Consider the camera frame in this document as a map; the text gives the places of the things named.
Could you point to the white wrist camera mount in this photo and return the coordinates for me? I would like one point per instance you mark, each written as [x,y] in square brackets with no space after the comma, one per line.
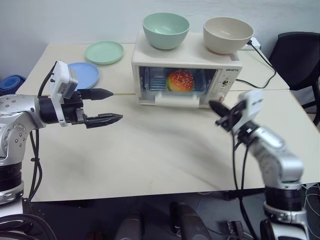
[251,105]
[60,75]

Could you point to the green bowl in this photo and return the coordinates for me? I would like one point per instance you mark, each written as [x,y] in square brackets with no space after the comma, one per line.
[165,37]

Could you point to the green plate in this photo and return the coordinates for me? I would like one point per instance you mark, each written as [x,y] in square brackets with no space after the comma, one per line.
[105,52]

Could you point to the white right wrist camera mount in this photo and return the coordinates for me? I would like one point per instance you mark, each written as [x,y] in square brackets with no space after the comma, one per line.
[251,105]

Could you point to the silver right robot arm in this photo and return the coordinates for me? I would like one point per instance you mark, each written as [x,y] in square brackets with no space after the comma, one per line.
[277,160]

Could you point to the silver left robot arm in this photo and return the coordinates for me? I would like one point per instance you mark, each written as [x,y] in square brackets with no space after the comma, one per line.
[15,120]

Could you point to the beige bowl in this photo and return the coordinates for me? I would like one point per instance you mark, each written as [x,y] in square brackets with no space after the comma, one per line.
[225,42]

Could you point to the blue plate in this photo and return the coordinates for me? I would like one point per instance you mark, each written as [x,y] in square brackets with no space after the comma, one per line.
[86,75]

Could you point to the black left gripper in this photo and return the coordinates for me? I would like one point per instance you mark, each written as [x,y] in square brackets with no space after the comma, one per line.
[71,110]

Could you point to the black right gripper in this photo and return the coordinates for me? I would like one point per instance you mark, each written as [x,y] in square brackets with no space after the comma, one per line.
[233,116]

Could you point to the cream toaster oven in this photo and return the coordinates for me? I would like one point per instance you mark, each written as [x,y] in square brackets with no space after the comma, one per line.
[195,47]

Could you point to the black office chair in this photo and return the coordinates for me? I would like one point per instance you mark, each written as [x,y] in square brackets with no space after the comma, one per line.
[297,62]

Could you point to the white power strip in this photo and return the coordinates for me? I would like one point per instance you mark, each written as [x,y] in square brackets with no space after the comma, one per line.
[255,41]

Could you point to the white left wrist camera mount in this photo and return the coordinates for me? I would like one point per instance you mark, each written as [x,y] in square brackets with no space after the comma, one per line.
[60,75]

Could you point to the blue stacked plastic object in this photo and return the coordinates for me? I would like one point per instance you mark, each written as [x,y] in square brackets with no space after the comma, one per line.
[11,82]

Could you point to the toy hamburger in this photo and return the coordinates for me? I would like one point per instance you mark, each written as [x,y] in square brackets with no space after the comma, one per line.
[180,80]

